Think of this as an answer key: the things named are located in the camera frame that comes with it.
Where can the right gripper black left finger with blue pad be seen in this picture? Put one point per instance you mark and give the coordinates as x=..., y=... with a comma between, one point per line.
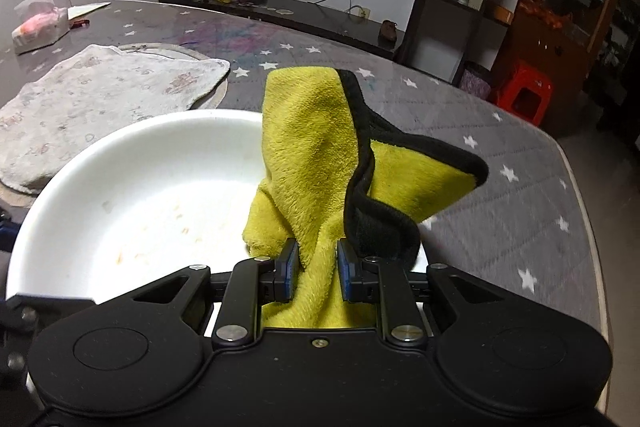
x=252, y=284

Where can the white round bowl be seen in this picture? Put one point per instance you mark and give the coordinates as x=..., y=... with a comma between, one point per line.
x=141, y=203

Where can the white patterned towel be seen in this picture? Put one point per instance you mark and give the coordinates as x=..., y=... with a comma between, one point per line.
x=82, y=99

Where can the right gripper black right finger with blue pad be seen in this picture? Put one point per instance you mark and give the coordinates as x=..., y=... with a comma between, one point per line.
x=385, y=285

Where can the tissue pack pink white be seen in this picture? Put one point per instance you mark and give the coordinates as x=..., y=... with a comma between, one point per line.
x=42, y=24

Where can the grey star patterned tablecloth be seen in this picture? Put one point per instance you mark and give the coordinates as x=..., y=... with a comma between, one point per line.
x=526, y=229

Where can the red plastic stool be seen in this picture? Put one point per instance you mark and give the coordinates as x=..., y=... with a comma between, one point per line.
x=527, y=93

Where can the white paper sheet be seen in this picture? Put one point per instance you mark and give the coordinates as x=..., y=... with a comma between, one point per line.
x=79, y=11

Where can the black low tv cabinet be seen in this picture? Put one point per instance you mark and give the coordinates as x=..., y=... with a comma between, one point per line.
x=314, y=19

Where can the yellow microfiber cloth black trim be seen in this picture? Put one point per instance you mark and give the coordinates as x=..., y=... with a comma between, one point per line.
x=336, y=170

